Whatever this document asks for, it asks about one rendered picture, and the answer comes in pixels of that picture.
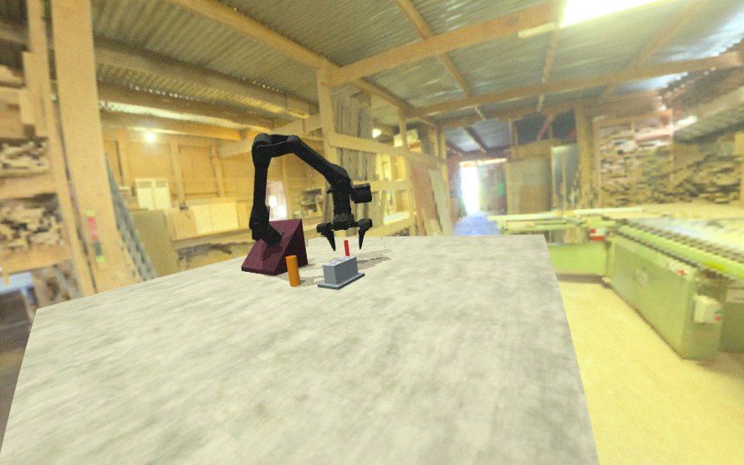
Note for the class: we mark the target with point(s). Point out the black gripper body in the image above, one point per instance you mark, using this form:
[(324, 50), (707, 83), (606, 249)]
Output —
[(327, 226)]

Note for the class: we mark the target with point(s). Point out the orange cylinder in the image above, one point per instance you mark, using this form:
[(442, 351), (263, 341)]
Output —
[(293, 275)]

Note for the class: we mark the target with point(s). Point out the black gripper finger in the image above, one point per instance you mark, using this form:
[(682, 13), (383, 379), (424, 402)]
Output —
[(330, 237), (361, 236)]

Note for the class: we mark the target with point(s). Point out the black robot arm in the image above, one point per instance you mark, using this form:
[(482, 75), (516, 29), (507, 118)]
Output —
[(265, 147)]

